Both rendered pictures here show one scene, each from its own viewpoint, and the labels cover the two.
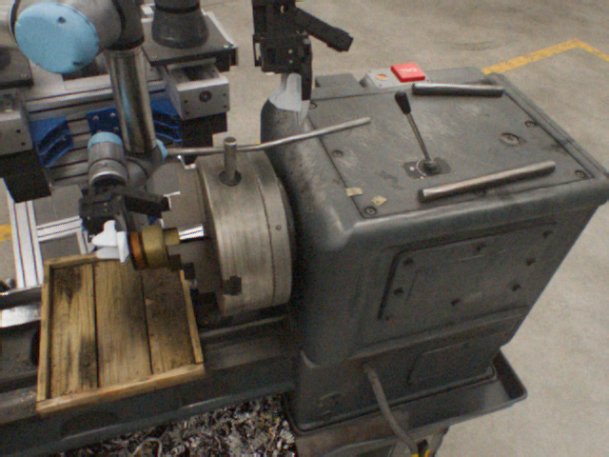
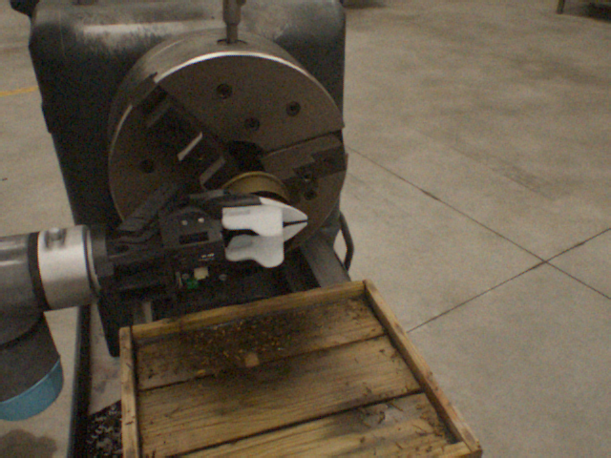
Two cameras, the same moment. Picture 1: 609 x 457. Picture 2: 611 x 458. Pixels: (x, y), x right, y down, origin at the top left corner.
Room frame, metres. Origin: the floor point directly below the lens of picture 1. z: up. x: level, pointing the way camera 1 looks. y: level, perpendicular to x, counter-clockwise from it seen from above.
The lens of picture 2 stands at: (0.53, 0.82, 1.41)
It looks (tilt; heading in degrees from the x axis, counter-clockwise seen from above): 33 degrees down; 275
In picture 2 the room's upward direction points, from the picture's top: straight up
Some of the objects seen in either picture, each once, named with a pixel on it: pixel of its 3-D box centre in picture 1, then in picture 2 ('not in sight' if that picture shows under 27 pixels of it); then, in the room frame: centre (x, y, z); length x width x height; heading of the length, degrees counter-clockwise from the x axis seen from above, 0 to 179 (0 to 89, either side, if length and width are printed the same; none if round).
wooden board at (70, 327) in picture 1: (120, 315); (280, 391); (0.60, 0.38, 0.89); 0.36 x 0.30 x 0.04; 22
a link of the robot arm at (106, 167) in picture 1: (108, 180); (74, 262); (0.78, 0.43, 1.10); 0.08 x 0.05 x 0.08; 112
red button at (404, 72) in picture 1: (407, 73); not in sight; (1.07, -0.18, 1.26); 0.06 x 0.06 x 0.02; 22
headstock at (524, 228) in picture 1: (409, 202); (182, 83); (0.87, -0.22, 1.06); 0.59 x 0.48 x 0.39; 112
